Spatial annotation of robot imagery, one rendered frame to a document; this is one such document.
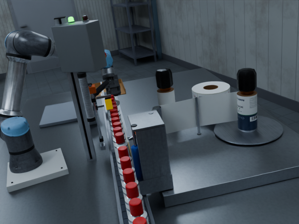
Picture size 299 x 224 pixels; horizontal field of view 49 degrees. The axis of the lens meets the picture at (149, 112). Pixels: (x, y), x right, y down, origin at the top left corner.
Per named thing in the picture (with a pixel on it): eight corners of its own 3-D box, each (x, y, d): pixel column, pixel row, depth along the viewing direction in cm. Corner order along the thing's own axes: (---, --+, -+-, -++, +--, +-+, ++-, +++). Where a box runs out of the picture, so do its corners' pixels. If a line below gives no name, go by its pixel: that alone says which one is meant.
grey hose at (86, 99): (95, 121, 137) (85, 73, 130) (87, 122, 137) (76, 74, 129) (95, 118, 141) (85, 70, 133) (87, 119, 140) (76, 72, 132)
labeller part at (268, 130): (297, 138, 141) (297, 135, 141) (229, 152, 138) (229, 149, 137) (261, 112, 170) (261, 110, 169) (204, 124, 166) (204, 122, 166)
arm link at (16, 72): (-3, 143, 152) (15, 26, 148) (-11, 136, 163) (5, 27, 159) (23, 144, 160) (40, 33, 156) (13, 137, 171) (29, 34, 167)
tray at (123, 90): (126, 94, 244) (125, 88, 242) (91, 100, 240) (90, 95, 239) (122, 83, 271) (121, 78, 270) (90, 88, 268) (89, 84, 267)
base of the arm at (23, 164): (46, 165, 153) (40, 146, 150) (12, 177, 147) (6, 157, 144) (39, 154, 166) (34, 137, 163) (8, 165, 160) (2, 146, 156)
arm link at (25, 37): (24, 26, 140) (116, 52, 173) (15, 27, 148) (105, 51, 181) (20, 53, 141) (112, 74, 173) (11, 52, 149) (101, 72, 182)
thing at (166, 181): (173, 188, 119) (166, 124, 109) (139, 196, 117) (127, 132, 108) (165, 168, 132) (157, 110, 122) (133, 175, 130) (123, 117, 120)
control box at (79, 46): (95, 72, 128) (85, 23, 121) (61, 72, 136) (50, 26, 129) (108, 65, 137) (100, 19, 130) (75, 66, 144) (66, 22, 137)
